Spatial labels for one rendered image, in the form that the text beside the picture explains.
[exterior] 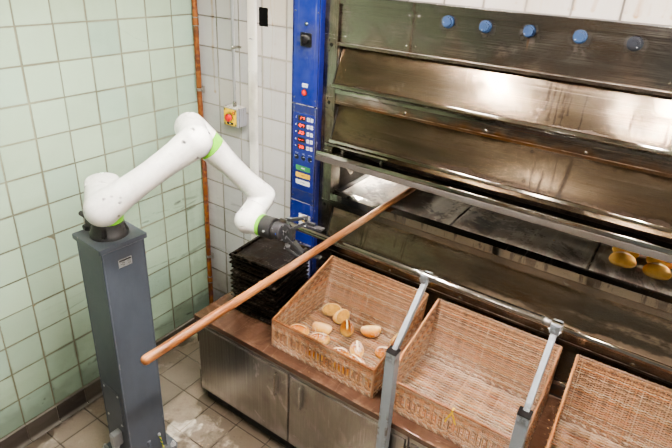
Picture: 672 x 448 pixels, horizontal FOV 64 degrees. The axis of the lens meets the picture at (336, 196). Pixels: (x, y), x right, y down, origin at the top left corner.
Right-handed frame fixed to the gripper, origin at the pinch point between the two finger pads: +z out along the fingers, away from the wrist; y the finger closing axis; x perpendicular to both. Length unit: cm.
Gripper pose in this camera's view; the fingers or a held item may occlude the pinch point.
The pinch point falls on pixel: (318, 242)
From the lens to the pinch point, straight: 210.9
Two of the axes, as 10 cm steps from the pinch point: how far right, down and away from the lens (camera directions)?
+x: -4.9, 2.4, -8.4
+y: -0.9, 9.4, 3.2
